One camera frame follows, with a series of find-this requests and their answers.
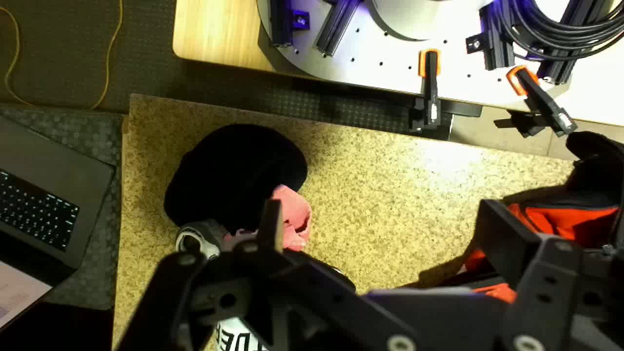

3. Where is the light wooden table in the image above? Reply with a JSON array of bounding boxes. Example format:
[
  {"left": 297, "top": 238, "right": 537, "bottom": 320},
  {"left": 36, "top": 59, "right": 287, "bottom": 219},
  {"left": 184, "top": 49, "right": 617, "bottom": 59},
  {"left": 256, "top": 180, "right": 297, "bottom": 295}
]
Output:
[{"left": 172, "top": 0, "right": 624, "bottom": 162}]

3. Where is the purple mounting bracket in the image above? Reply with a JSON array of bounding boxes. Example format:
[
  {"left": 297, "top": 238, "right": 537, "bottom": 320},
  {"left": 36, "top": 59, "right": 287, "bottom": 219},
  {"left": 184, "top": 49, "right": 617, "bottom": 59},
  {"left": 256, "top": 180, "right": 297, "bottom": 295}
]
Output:
[{"left": 289, "top": 6, "right": 315, "bottom": 31}]

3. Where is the black aluminium extrusion bar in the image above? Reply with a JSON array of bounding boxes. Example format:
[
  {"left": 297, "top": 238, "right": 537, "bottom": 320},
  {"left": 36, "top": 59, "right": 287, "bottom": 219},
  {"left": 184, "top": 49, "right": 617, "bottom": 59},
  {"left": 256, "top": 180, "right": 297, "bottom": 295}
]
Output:
[
  {"left": 465, "top": 0, "right": 517, "bottom": 72},
  {"left": 268, "top": 0, "right": 297, "bottom": 49},
  {"left": 315, "top": 0, "right": 363, "bottom": 59}
]

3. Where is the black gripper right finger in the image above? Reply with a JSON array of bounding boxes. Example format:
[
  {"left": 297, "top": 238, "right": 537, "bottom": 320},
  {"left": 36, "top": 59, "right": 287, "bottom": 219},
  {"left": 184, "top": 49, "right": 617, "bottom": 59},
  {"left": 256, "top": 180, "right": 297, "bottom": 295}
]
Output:
[{"left": 476, "top": 199, "right": 624, "bottom": 351}]

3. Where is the grey perforated mounting plate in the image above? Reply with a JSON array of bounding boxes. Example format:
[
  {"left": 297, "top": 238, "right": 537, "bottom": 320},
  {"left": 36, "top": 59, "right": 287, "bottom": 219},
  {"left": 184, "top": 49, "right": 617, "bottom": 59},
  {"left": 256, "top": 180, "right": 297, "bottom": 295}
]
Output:
[{"left": 256, "top": 0, "right": 624, "bottom": 127}]

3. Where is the black cable bundle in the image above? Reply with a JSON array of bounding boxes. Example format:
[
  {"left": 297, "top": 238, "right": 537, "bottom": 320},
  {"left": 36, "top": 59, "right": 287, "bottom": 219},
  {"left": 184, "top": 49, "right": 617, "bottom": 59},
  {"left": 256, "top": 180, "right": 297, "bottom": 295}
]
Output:
[{"left": 502, "top": 0, "right": 624, "bottom": 49}]

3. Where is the grey round robot base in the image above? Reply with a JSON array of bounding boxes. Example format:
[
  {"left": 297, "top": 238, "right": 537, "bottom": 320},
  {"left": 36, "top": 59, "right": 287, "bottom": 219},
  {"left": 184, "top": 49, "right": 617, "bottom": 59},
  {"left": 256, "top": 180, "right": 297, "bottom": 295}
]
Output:
[{"left": 365, "top": 0, "right": 459, "bottom": 43}]

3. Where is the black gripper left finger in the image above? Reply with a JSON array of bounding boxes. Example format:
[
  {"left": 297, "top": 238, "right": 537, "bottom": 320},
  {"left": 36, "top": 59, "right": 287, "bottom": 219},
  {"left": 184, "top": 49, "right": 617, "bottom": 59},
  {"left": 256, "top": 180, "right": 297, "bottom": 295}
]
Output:
[{"left": 116, "top": 199, "right": 418, "bottom": 351}]

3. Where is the black fabric hat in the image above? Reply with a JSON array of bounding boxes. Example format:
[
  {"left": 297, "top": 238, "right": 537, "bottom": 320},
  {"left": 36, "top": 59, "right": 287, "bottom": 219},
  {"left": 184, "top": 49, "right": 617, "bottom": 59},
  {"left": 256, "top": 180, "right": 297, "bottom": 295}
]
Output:
[{"left": 162, "top": 123, "right": 309, "bottom": 234}]

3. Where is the pink cloth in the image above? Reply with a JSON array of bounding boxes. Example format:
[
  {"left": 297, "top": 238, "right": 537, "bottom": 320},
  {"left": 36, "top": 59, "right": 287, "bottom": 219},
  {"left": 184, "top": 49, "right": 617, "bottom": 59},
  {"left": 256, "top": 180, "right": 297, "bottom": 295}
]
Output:
[{"left": 270, "top": 183, "right": 315, "bottom": 254}]

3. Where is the black clamp orange handle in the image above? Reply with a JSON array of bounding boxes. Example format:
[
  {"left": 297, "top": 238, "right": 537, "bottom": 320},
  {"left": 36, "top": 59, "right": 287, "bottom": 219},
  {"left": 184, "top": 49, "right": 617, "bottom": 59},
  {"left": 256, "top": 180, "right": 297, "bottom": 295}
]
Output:
[
  {"left": 408, "top": 49, "right": 453, "bottom": 141},
  {"left": 494, "top": 64, "right": 580, "bottom": 141}
]

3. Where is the thin yellow cable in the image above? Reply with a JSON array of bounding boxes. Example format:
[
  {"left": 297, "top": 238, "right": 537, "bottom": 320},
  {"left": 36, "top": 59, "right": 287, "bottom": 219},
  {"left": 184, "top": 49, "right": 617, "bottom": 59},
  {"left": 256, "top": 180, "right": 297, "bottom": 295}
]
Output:
[{"left": 0, "top": 0, "right": 127, "bottom": 113}]

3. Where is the dark grey laptop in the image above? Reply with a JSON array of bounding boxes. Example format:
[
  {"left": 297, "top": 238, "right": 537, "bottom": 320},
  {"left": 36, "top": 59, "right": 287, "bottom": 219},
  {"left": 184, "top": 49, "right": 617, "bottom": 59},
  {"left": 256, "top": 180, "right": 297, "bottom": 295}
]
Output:
[{"left": 0, "top": 115, "right": 118, "bottom": 334}]

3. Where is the red black duffel bag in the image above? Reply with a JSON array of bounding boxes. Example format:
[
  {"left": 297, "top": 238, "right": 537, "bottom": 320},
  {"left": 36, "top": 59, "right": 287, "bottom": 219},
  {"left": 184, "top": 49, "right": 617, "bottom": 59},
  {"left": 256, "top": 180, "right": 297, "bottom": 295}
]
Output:
[{"left": 416, "top": 129, "right": 624, "bottom": 308}]

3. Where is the black white lettered beanie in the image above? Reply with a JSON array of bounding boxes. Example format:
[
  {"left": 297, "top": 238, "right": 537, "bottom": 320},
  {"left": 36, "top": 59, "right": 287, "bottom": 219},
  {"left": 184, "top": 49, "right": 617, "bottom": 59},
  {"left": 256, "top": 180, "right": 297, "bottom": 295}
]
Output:
[{"left": 213, "top": 316, "right": 272, "bottom": 351}]

